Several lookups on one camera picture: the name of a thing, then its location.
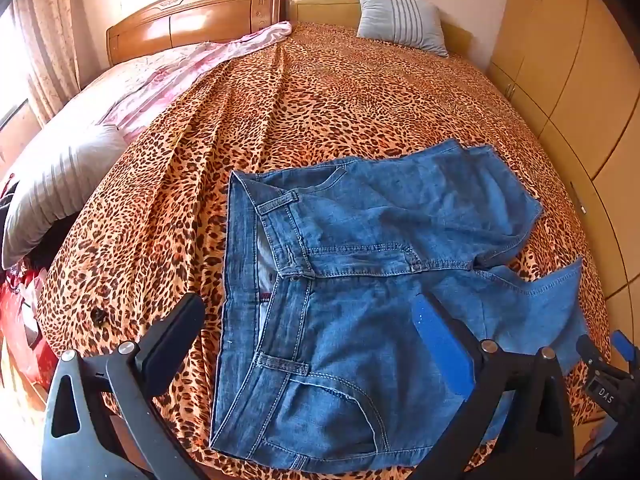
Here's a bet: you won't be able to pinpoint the leopard print blanket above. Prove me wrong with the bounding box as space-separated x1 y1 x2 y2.
37 22 614 480

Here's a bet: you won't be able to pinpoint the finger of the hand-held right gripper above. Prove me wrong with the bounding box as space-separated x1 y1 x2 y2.
612 329 637 364
575 334 615 380

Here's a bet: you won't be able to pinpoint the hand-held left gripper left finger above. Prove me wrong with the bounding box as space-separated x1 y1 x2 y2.
42 293 206 480

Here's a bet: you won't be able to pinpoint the light wooden headboard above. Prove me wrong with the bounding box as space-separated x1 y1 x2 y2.
289 0 474 56

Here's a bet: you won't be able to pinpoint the blue denim pants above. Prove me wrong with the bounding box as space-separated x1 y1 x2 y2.
209 139 586 462

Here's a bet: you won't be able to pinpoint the blue striped pillow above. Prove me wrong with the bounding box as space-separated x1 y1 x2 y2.
356 0 450 58

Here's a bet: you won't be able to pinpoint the beige patterned curtain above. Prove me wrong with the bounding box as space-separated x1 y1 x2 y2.
9 0 82 122

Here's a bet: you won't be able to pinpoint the grey striped pillow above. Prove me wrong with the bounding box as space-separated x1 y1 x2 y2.
0 122 129 271

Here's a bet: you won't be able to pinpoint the red bag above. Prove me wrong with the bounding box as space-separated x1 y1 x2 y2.
0 266 60 392

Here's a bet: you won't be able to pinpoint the light wooden wardrobe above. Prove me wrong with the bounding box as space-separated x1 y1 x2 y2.
487 0 640 361

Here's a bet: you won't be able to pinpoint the dark wooden headboard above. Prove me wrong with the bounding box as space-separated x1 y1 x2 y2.
105 0 286 67

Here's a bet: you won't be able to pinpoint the pink floral quilt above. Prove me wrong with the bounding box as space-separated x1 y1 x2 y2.
59 20 294 147

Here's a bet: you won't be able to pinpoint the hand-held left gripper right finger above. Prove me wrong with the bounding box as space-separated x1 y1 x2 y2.
412 292 576 480

